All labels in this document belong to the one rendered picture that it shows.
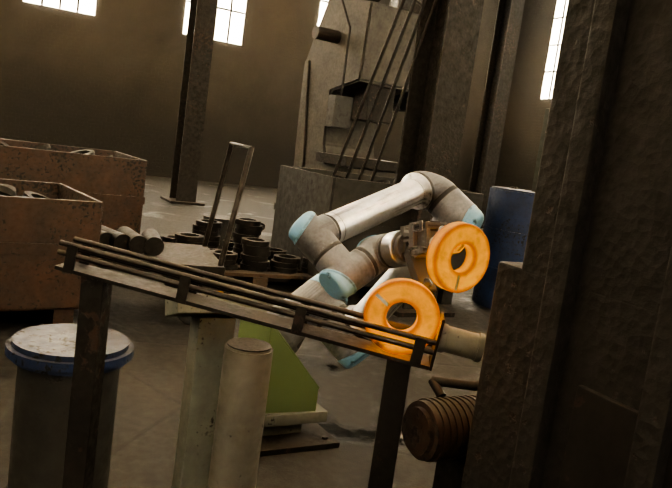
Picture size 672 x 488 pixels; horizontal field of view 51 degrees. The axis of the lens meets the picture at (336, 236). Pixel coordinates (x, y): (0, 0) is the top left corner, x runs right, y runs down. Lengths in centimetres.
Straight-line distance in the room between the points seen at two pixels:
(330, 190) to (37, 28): 908
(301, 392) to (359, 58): 486
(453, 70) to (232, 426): 332
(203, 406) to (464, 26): 337
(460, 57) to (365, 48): 232
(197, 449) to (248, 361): 35
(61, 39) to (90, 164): 817
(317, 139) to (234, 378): 573
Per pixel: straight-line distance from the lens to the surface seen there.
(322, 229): 178
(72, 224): 343
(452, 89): 468
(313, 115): 746
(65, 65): 1306
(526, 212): 520
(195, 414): 194
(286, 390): 244
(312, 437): 257
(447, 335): 145
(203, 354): 188
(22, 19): 1302
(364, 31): 695
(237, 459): 182
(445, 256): 154
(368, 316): 145
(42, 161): 495
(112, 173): 505
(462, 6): 474
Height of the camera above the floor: 103
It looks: 7 degrees down
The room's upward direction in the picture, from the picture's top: 8 degrees clockwise
